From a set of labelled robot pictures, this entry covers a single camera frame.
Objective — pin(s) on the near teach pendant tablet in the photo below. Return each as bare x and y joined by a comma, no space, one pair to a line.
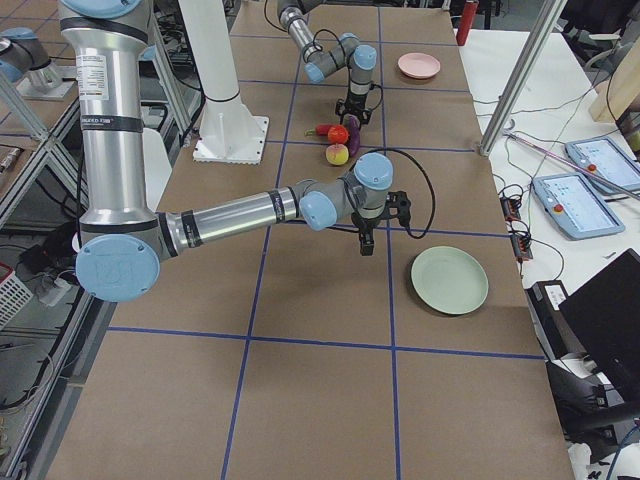
575,206

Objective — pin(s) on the white plastic basket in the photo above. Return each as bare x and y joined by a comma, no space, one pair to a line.
14,295

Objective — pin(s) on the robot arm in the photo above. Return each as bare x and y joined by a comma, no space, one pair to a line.
349,53
122,240

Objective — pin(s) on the red chili pepper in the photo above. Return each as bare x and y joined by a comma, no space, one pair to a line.
321,130

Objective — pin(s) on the red orange apple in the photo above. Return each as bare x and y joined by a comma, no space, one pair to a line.
338,134

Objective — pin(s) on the far teach pendant tablet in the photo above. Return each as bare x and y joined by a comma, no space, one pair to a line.
606,159

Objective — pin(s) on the black box with label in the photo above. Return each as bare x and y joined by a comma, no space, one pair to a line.
544,299

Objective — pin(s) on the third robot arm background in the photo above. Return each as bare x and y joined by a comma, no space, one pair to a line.
26,63

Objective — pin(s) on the green plate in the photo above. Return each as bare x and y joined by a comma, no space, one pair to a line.
449,280

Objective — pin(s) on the orange electronics board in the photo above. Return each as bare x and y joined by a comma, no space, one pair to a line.
518,230

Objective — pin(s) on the aluminium frame post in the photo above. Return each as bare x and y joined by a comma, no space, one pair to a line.
532,49

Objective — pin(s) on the purple eggplant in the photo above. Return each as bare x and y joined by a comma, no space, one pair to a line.
353,127

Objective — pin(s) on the teach pendant tablet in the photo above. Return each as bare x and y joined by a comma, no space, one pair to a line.
606,159
575,206

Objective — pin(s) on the black laptop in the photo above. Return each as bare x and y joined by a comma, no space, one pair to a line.
604,315

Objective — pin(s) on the red bottle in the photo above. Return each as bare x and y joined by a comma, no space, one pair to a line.
465,24

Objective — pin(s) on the yellow pink peach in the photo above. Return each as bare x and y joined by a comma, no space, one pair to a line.
337,154

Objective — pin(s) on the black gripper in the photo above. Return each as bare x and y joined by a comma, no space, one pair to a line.
356,103
367,224

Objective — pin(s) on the pink plate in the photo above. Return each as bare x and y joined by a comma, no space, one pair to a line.
419,65

